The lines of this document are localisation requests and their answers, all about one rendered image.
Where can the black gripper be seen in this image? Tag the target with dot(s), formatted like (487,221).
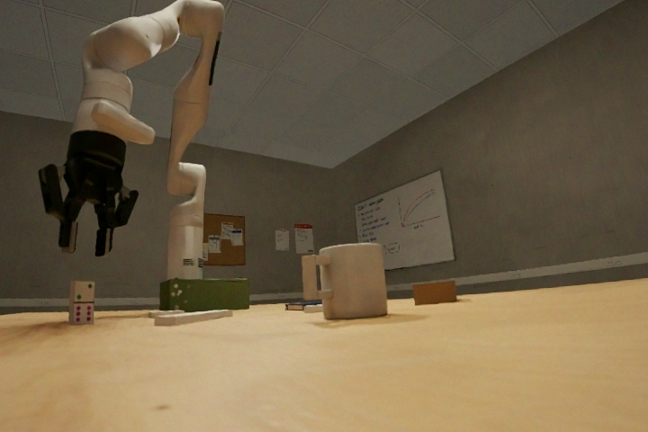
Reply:
(93,173)

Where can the white domino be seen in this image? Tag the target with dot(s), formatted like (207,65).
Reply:
(176,320)
(311,309)
(206,316)
(81,303)
(224,313)
(152,314)

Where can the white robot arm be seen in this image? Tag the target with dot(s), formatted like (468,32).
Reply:
(126,44)

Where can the beige mug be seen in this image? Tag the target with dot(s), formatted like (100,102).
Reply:
(353,280)

